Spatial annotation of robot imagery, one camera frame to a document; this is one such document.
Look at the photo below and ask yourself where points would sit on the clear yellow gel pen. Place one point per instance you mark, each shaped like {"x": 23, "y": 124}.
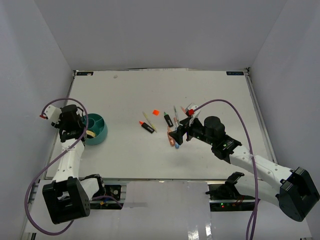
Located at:
{"x": 149, "y": 121}

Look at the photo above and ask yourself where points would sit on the right black logo sticker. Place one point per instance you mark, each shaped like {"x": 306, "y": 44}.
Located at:
{"x": 234, "y": 73}

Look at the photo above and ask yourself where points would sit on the black highlighter orange cap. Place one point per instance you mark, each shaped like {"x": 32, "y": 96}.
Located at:
{"x": 146, "y": 127}

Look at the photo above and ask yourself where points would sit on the right aluminium table rail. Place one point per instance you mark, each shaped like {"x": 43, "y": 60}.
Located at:
{"x": 266, "y": 139}

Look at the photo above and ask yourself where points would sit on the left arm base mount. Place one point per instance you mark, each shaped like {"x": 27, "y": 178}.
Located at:
{"x": 114, "y": 198}

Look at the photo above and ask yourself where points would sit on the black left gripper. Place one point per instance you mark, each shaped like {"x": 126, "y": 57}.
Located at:
{"x": 54, "y": 124}

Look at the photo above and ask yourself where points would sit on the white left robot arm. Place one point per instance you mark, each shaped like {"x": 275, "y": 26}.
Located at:
{"x": 68, "y": 197}

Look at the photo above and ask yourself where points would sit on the black highlighter green cap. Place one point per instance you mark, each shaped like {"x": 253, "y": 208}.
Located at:
{"x": 168, "y": 119}

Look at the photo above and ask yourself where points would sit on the aluminium table rail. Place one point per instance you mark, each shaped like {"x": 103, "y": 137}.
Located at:
{"x": 40, "y": 175}
{"x": 266, "y": 139}

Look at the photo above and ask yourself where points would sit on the left aluminium table rail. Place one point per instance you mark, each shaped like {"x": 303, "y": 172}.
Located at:
{"x": 40, "y": 175}

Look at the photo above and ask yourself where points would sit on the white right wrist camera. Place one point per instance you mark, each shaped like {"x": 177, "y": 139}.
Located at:
{"x": 192, "y": 112}

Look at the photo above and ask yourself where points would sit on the blue transparent highlighter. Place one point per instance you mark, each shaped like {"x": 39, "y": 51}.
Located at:
{"x": 177, "y": 145}

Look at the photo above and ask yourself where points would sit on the clear green gel pen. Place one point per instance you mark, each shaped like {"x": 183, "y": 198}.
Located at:
{"x": 176, "y": 113}

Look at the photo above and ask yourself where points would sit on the orange translucent cap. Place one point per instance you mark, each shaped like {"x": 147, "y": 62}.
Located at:
{"x": 156, "y": 112}

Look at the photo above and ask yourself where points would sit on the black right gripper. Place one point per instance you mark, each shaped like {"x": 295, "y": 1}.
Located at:
{"x": 178, "y": 135}

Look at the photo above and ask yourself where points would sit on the orange transparent highlighter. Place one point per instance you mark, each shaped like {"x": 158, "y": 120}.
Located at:
{"x": 171, "y": 140}

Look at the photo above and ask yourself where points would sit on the black logo sticker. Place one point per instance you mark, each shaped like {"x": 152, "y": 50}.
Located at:
{"x": 234, "y": 73}
{"x": 84, "y": 73}

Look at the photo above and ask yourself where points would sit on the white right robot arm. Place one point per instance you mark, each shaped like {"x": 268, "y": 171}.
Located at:
{"x": 293, "y": 191}

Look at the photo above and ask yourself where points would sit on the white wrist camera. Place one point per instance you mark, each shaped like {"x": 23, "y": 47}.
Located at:
{"x": 51, "y": 113}
{"x": 192, "y": 112}

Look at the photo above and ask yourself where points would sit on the pink and white pen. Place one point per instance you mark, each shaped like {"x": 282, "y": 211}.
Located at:
{"x": 176, "y": 123}

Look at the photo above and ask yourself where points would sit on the left black logo sticker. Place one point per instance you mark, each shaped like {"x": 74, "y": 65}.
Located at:
{"x": 84, "y": 73}

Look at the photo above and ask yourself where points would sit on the clear tape roll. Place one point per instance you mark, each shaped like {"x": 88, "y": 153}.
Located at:
{"x": 90, "y": 134}

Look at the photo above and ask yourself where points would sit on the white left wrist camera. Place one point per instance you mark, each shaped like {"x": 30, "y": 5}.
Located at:
{"x": 51, "y": 113}

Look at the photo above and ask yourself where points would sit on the teal round divided organizer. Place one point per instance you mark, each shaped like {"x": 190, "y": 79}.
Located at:
{"x": 97, "y": 125}

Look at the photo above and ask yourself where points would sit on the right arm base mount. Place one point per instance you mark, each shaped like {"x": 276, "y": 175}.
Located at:
{"x": 224, "y": 197}

